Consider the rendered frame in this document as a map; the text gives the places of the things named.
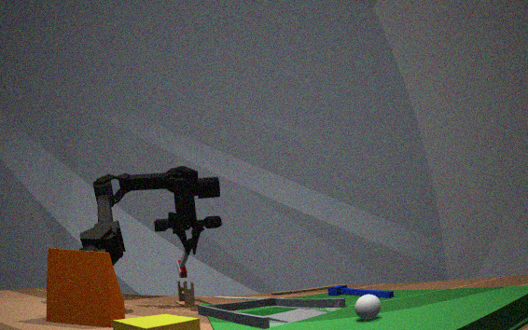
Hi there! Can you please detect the red golf putter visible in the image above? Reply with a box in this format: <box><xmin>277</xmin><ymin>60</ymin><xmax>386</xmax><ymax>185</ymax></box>
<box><xmin>176</xmin><ymin>238</ymin><xmax>194</xmax><ymax>278</ymax></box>

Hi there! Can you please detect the grey ball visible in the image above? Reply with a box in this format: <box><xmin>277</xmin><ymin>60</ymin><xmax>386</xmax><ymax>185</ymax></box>
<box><xmin>354</xmin><ymin>294</ymin><xmax>381</xmax><ymax>320</ymax></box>

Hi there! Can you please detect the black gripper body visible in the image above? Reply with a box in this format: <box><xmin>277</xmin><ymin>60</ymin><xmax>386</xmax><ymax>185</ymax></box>
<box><xmin>154</xmin><ymin>197</ymin><xmax>223</xmax><ymax>232</ymax></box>

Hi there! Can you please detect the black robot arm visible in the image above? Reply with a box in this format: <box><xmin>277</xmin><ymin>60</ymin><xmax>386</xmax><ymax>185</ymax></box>
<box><xmin>79</xmin><ymin>166</ymin><xmax>220</xmax><ymax>266</ymax></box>

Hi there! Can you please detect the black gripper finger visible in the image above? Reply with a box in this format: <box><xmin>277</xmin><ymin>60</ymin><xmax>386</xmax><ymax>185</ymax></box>
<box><xmin>191</xmin><ymin>227</ymin><xmax>204</xmax><ymax>254</ymax></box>
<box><xmin>173</xmin><ymin>228</ymin><xmax>189</xmax><ymax>254</ymax></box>

